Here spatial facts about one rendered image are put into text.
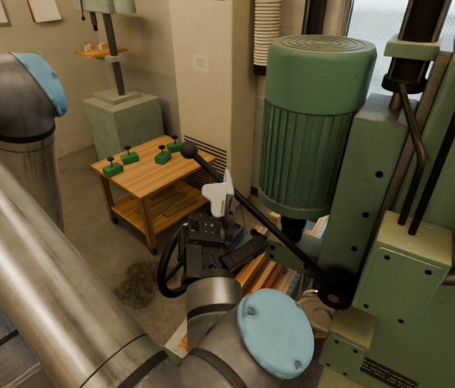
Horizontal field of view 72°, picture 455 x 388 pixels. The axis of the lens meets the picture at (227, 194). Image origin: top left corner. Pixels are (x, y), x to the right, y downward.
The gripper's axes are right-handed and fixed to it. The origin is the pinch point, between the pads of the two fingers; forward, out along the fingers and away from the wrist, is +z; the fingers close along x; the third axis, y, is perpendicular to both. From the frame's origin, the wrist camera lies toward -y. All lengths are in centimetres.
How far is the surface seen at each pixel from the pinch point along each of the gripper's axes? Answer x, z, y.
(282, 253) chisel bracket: 11.1, -6.2, -20.8
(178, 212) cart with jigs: 134, 91, -28
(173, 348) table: 29.5, -22.9, 1.3
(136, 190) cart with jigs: 105, 82, 6
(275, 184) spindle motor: -7.9, -2.2, -9.2
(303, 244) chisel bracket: 6.7, -5.6, -24.4
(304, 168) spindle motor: -14.8, -3.7, -11.1
